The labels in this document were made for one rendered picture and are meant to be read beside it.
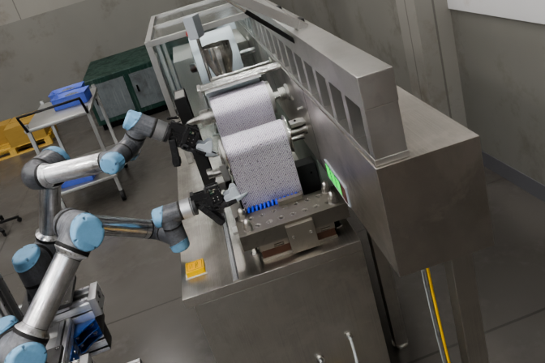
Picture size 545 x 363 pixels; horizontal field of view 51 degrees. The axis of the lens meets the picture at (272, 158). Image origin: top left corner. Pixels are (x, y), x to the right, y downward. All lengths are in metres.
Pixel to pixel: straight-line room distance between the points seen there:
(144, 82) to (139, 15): 2.04
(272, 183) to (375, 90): 1.00
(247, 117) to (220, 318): 0.79
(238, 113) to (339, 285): 0.78
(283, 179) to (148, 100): 5.88
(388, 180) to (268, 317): 0.98
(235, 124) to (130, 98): 5.67
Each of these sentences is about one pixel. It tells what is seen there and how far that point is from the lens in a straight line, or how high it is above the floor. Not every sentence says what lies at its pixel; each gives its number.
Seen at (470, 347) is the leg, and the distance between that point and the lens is 1.77.
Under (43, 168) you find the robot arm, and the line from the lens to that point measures 2.25.
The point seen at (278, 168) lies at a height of 1.15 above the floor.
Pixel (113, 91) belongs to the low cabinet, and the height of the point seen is 0.49.
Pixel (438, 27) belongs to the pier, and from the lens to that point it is 4.10.
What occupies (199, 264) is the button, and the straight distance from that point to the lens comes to 2.16.
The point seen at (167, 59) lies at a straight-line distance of 3.04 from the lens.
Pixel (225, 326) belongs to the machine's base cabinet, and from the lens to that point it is 2.13.
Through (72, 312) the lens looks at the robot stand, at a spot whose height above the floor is 0.74.
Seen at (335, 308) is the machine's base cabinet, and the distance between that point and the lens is 2.18.
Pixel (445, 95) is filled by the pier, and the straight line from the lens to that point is 4.23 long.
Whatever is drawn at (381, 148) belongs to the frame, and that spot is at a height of 1.48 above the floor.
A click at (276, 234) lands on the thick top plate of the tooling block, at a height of 1.00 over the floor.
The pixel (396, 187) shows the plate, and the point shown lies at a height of 1.38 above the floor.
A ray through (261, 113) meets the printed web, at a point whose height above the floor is 1.30.
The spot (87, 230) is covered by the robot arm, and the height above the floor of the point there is 1.26.
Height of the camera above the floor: 2.00
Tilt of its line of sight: 22 degrees down
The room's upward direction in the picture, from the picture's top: 17 degrees counter-clockwise
